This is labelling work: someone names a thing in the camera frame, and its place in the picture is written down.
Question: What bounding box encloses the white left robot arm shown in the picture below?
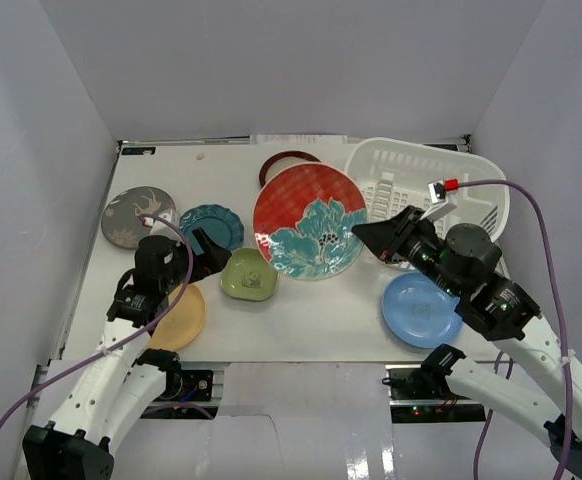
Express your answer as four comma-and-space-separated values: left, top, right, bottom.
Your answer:
22, 228, 231, 479

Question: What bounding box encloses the green square panda dish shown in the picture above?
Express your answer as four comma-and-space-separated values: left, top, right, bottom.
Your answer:
220, 248, 278, 302

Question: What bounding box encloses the teal scalloped plate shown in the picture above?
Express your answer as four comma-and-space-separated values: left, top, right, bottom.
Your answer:
179, 204, 244, 254

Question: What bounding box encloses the yellow round plate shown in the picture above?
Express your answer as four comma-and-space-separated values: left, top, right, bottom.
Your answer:
147, 284, 206, 352

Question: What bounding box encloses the dark red rimmed round plate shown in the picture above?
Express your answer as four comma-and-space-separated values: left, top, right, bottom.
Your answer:
258, 150, 321, 188

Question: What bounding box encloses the red plate with teal flower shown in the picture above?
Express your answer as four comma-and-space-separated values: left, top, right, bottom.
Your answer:
252, 162, 367, 281

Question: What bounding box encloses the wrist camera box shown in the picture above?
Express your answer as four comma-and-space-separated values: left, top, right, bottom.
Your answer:
422, 179, 459, 222
139, 209, 179, 239

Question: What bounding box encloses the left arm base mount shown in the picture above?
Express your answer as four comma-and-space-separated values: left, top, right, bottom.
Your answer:
142, 370, 219, 420

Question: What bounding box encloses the white plastic dish bin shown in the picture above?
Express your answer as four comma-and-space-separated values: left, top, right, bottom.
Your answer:
344, 138, 510, 241

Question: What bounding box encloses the grey plate with deer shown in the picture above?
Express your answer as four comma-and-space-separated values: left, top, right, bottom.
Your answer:
100, 186, 175, 250

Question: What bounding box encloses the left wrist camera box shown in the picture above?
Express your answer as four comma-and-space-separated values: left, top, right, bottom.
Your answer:
139, 209, 179, 239

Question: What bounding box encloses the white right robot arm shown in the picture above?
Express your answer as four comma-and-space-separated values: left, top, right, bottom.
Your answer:
352, 206, 582, 479

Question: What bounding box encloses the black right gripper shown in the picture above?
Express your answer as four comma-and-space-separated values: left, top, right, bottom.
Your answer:
352, 205, 463, 298

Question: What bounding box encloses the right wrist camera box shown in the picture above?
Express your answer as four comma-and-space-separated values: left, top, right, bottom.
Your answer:
422, 179, 459, 222

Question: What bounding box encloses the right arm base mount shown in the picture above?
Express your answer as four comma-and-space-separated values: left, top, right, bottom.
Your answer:
382, 366, 486, 425

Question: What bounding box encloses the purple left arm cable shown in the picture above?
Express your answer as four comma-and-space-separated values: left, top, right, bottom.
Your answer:
0, 214, 217, 480

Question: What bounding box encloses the light blue round plate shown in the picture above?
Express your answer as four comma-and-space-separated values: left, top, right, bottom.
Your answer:
381, 273, 463, 349

